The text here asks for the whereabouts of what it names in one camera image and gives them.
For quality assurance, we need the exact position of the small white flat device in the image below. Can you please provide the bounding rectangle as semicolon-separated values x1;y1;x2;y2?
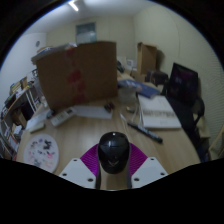
28;121;46;134

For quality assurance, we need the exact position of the small dark clip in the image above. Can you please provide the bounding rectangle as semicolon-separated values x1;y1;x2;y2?
103;101;116;113

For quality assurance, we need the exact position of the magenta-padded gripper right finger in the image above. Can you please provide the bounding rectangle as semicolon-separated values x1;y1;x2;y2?
126;142;169;190

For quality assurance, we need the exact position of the large brown cardboard box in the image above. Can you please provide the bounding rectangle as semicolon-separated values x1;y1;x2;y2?
35;40;120;112

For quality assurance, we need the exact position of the ceiling light strip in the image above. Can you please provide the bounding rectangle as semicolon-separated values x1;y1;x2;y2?
67;0;80;13

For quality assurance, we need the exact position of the black computer mouse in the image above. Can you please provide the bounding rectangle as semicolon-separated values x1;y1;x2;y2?
96;131;132;175

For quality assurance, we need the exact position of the black monitor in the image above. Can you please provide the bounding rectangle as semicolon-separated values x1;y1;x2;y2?
166;62;200;105

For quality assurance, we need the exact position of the black bag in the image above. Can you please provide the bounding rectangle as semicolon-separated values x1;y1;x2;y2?
145;69;170;88

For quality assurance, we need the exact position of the cluttered shelf unit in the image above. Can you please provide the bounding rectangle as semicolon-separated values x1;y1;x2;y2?
0;68;46;162

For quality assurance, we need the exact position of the black office chair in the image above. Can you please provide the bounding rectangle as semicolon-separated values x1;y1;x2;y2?
165;95;210;163

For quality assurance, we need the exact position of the long black bar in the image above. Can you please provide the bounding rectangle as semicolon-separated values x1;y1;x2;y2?
126;121;165;145

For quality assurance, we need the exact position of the blue folder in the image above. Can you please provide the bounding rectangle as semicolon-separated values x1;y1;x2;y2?
117;78;161;100

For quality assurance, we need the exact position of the grey wall poster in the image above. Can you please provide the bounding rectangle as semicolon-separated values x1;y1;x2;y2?
75;21;98;46

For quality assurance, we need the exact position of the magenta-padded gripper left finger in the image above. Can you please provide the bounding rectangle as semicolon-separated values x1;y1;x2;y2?
58;143;102;191

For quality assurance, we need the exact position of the tall brown cardboard box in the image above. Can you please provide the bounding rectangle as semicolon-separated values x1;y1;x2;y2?
136;41;159;76

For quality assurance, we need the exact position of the white remote control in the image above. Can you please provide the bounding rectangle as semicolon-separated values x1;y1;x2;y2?
50;106;77;128

